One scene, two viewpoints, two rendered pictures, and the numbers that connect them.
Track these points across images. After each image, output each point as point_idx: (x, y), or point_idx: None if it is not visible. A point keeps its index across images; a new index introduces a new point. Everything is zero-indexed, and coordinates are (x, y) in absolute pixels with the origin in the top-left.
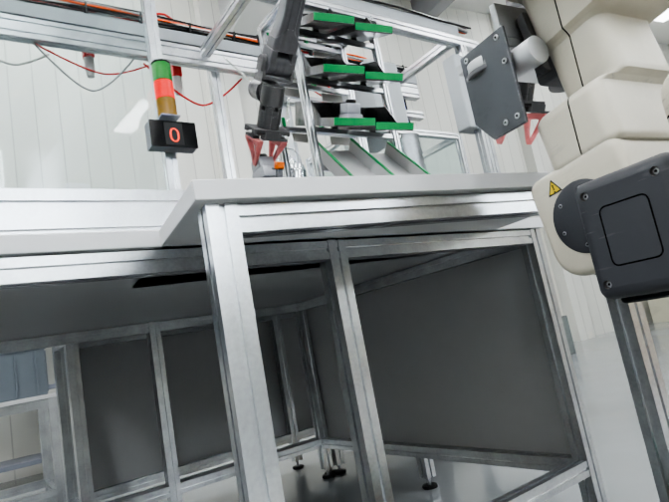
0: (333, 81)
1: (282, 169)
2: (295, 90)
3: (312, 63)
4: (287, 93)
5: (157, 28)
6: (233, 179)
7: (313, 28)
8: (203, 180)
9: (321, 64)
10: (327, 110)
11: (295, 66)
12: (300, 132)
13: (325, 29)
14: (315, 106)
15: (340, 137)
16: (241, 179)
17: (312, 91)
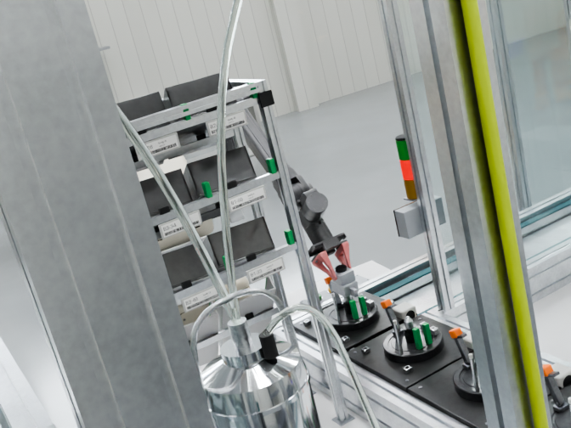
0: (210, 211)
1: (328, 284)
2: (245, 193)
3: (208, 166)
4: (262, 194)
5: (395, 90)
6: (357, 266)
7: (206, 135)
8: (368, 261)
9: (194, 171)
10: (218, 242)
11: (281, 201)
12: (268, 260)
13: (190, 141)
14: (235, 231)
15: (199, 293)
16: (354, 267)
17: (215, 202)
